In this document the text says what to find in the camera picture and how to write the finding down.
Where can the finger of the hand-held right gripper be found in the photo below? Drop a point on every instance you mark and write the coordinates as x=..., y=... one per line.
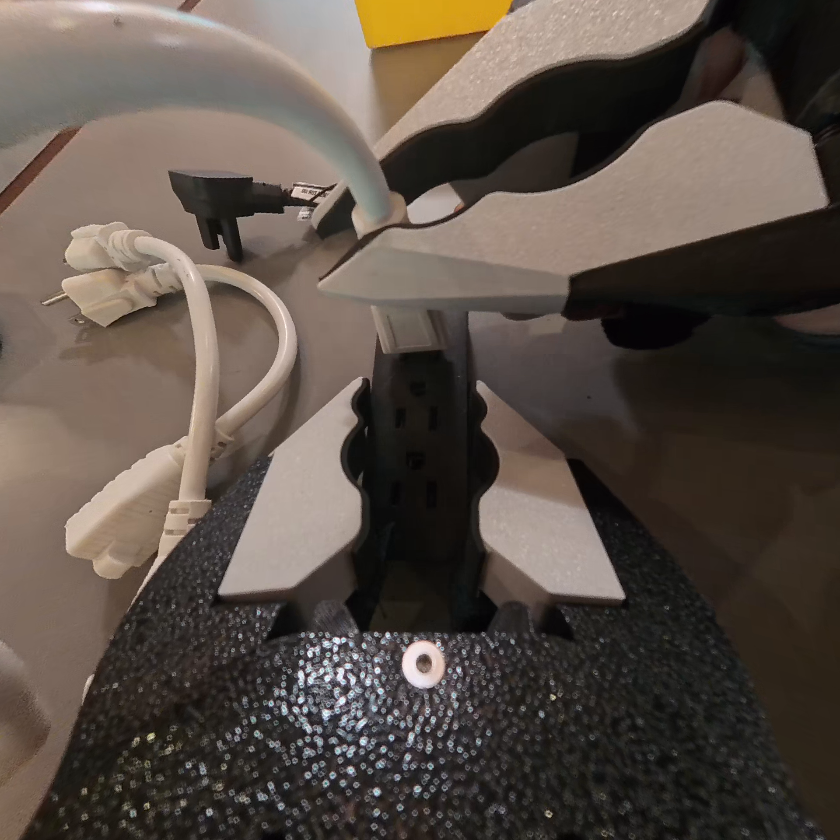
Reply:
x=590, y=216
x=558, y=65

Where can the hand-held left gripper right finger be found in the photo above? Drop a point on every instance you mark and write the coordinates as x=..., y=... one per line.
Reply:
x=551, y=518

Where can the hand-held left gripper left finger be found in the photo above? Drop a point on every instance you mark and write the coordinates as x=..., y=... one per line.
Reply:
x=295, y=518

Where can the black power strip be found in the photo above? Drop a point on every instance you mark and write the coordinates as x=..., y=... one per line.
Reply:
x=420, y=426

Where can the black angled plug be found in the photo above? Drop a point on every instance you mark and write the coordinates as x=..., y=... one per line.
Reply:
x=210, y=190

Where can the yellow plastic bin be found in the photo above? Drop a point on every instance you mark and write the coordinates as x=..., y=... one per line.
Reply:
x=426, y=19

